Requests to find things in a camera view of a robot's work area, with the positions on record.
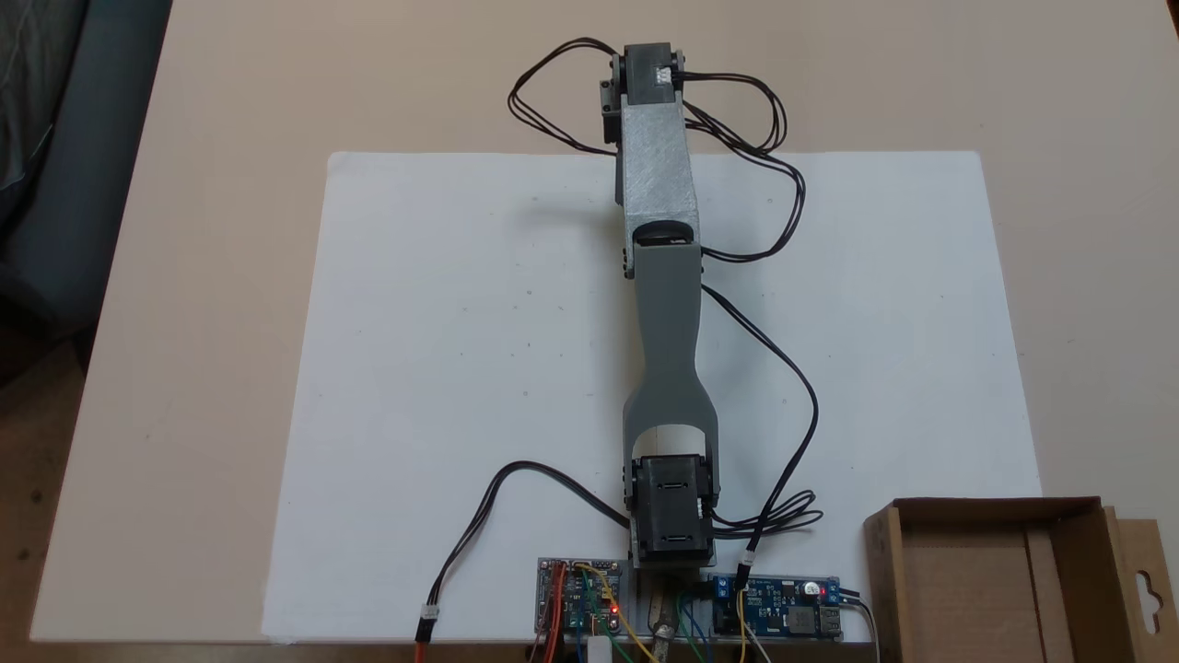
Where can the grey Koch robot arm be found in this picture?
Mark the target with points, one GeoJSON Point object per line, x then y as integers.
{"type": "Point", "coordinates": [659, 184]}

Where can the white paper sheet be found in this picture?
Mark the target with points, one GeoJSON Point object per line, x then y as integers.
{"type": "Point", "coordinates": [442, 368]}

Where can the motor controller circuit board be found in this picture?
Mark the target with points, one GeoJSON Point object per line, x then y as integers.
{"type": "Point", "coordinates": [576, 599]}

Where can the blue power converter board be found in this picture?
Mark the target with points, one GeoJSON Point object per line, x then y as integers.
{"type": "Point", "coordinates": [783, 615]}

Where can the brown cardboard box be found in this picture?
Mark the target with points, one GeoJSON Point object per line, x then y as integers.
{"type": "Point", "coordinates": [976, 589]}

